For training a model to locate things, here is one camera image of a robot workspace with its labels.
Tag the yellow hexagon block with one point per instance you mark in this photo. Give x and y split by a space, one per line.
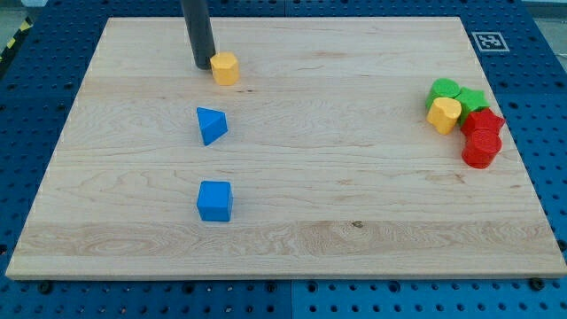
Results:
225 68

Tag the blue cube block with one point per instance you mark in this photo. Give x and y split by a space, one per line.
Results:
215 201

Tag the light wooden board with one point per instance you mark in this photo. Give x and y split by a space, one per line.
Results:
334 170

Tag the blue triangle block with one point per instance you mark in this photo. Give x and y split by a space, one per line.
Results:
212 124

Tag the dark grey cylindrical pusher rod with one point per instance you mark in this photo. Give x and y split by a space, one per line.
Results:
200 33

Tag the yellow heart block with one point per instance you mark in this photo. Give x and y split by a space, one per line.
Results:
443 114

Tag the green cylinder block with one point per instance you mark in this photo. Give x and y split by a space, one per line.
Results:
442 87

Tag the green star block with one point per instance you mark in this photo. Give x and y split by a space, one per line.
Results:
471 100

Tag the red cylinder block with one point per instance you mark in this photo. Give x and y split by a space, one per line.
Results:
481 147

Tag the red star block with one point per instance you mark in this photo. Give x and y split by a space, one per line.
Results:
484 119

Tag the white fiducial marker tag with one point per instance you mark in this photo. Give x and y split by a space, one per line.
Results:
489 41

